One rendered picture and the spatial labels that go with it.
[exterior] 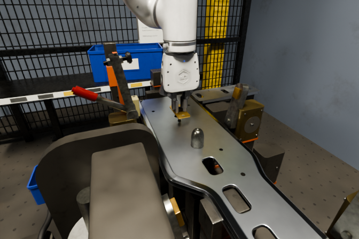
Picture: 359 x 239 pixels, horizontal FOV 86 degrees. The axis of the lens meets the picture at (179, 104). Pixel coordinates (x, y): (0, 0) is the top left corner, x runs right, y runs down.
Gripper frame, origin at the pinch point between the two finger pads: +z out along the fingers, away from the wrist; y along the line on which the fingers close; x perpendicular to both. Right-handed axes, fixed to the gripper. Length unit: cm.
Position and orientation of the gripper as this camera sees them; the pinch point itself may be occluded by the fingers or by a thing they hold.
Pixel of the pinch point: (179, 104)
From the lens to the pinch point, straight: 57.0
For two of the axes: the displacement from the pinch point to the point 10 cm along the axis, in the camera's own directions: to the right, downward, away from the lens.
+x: -3.6, -4.1, 8.4
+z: 0.0, 9.0, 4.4
